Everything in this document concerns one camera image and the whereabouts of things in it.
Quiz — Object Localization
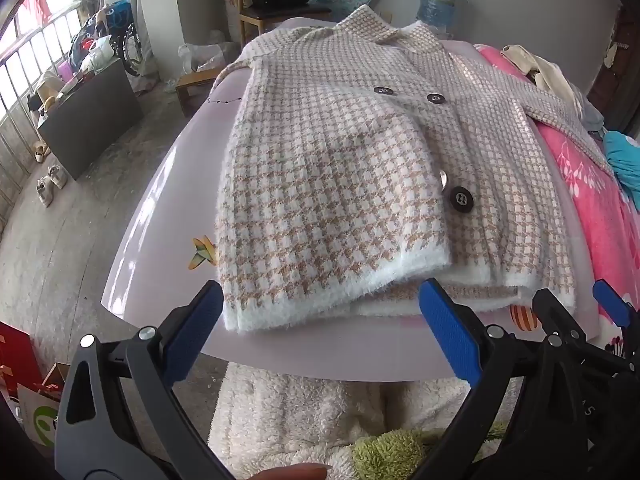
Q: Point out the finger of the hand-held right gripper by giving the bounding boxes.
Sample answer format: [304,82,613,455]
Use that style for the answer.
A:
[591,280,640,358]
[531,287,587,348]

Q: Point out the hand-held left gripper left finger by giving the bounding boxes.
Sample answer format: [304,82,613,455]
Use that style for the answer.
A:
[54,280,236,480]

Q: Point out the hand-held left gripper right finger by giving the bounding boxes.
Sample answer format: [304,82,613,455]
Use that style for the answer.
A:
[410,277,588,480]

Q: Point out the beige houndstooth fuzzy coat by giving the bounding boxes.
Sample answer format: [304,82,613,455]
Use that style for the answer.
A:
[207,4,613,333]

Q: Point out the person's left hand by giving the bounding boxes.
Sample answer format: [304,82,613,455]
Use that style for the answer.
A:
[260,462,333,480]

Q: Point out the pink floral fleece blanket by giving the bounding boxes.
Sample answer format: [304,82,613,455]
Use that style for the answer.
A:
[475,44,640,356]

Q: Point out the white fluffy robe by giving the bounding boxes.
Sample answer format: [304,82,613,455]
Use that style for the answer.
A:
[207,362,471,480]

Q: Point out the green fluffy cloth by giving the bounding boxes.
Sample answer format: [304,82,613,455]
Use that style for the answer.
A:
[352,422,507,480]

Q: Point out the teal floral quilt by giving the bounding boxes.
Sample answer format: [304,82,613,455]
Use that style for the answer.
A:
[602,131,640,192]

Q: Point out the white paper bag green logo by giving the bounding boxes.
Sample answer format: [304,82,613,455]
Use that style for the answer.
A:
[17,382,65,447]

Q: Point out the red box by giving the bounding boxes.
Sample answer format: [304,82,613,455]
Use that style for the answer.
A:
[0,321,44,401]

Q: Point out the pale grey garment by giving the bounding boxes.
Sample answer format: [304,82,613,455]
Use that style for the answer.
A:
[575,85,607,133]

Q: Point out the cream garment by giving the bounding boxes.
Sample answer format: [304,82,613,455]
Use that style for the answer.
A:
[501,45,583,111]

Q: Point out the dark grey cabinet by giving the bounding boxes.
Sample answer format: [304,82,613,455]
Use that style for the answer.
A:
[37,57,146,181]

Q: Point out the dark brown door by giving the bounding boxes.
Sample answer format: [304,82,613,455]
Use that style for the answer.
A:
[587,5,640,133]

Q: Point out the low wooden stool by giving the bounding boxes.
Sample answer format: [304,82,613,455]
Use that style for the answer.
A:
[175,67,224,118]

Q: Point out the clear plastic bag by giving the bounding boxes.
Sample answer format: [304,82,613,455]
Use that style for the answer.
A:
[178,42,228,77]

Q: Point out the wheelchair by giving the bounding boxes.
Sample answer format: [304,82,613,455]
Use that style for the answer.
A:
[80,2,144,78]

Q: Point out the metal balcony railing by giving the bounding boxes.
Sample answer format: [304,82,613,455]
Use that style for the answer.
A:
[0,7,87,221]

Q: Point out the blue water bottle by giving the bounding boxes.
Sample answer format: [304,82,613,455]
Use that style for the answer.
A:
[416,0,462,37]

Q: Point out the wooden chair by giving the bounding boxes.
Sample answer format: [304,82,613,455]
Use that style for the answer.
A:
[234,0,333,51]

